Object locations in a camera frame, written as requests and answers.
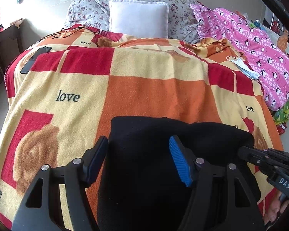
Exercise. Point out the teal bottle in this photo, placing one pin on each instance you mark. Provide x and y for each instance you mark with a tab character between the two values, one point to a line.
257	23

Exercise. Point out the black smartphone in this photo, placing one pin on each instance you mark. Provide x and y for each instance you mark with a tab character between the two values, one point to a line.
35	60

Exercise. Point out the person's right hand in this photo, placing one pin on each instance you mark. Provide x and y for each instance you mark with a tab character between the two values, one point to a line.
275	210

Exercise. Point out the black pants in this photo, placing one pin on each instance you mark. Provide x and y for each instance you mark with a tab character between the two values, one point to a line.
144	178

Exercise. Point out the green printed cloth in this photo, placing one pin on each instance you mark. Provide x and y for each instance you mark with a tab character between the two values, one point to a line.
282	113

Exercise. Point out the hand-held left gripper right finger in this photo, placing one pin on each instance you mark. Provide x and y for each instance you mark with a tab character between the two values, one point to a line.
180	163

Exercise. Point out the pink penguin print quilt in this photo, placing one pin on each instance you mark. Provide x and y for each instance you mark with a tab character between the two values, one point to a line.
252	48

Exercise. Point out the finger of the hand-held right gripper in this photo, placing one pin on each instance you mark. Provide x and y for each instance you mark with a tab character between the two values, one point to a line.
252	156

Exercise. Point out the dark wooden desk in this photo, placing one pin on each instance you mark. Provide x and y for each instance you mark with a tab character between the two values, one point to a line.
4	38

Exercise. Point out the orange red yellow printed blanket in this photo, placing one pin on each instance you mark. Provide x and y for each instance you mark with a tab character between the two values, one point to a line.
144	81

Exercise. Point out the orange figure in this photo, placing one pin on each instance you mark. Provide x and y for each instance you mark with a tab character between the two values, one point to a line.
283	41

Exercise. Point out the small floral pillow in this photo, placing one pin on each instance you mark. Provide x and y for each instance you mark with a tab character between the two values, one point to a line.
86	14

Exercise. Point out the blue face mask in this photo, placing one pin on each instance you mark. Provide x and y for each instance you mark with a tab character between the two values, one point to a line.
243	67

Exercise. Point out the cardboard box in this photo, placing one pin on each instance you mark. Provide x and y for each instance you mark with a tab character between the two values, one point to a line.
16	22

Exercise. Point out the white pillow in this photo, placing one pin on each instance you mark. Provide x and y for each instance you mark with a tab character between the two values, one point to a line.
138	19

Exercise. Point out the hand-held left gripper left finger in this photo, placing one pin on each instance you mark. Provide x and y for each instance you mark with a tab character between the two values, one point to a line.
95	158

